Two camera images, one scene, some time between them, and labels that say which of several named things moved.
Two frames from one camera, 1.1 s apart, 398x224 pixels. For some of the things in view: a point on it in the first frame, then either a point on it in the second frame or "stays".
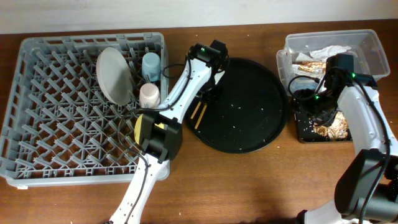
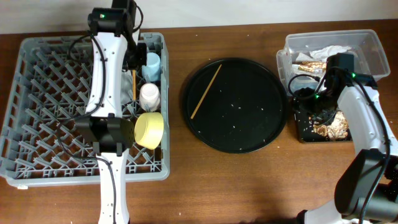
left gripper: (207, 94) to (137, 58)
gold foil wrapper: (310, 66) stays
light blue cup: (151, 66) stays
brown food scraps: (337, 129) stays
